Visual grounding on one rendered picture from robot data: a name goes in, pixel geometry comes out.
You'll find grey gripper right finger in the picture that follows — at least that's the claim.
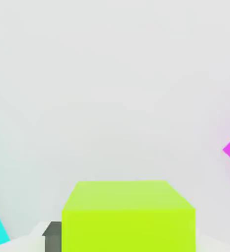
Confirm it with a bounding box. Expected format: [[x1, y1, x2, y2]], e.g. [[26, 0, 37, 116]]
[[195, 229, 230, 252]]

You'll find small lime green cube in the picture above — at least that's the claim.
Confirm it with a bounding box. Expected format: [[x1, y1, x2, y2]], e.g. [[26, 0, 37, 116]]
[[61, 180, 197, 252]]

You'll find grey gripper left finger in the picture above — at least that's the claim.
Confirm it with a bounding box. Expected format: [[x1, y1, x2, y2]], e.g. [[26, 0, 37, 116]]
[[0, 220, 63, 252]]

